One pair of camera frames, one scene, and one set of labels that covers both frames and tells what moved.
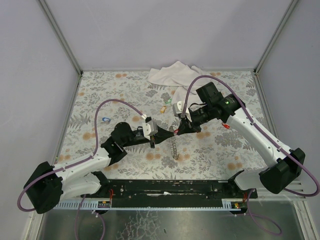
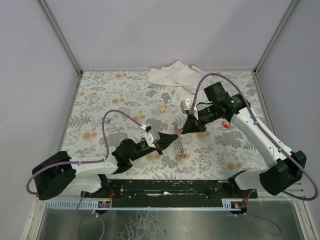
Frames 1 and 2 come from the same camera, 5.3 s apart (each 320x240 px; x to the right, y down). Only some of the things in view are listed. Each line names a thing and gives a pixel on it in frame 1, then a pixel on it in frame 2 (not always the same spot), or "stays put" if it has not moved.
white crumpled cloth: (179, 75) stays put
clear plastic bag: (172, 129) → (178, 129)
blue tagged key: (106, 119) stays put
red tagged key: (225, 125) stays put
